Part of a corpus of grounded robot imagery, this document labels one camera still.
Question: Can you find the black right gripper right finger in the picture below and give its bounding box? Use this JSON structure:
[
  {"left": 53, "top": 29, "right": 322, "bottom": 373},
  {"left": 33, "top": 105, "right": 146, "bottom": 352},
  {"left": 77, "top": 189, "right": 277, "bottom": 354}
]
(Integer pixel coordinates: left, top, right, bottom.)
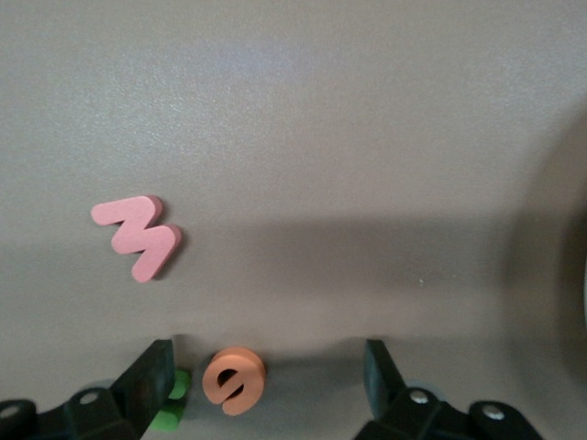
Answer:
[{"left": 363, "top": 338, "right": 543, "bottom": 440}]

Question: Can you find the green foam letter u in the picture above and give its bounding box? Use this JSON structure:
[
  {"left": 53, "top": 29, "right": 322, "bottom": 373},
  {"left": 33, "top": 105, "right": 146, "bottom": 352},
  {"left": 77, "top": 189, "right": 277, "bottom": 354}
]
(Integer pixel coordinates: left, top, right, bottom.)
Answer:
[{"left": 149, "top": 368, "right": 193, "bottom": 433}]

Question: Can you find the pink foam letter w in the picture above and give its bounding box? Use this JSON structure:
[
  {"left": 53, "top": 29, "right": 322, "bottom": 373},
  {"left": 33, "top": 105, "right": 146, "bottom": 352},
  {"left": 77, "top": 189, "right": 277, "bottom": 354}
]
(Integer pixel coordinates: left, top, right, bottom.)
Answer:
[{"left": 90, "top": 194, "right": 183, "bottom": 284}]

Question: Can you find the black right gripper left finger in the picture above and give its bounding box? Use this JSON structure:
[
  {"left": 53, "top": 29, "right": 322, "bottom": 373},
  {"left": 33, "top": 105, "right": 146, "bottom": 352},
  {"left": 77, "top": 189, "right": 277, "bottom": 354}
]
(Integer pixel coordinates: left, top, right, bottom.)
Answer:
[{"left": 0, "top": 338, "right": 177, "bottom": 440}]

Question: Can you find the orange foam letter e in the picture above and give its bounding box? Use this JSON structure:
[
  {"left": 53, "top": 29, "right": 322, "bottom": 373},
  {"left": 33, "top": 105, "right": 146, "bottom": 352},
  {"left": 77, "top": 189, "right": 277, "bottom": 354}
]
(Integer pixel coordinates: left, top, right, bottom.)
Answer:
[{"left": 202, "top": 346, "right": 268, "bottom": 417}]

